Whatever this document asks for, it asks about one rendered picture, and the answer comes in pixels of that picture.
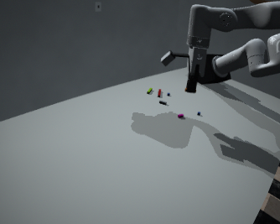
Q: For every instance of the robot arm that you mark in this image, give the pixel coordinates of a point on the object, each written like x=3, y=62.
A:
x=261, y=16

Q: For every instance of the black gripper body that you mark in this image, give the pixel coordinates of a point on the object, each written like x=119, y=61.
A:
x=197, y=56

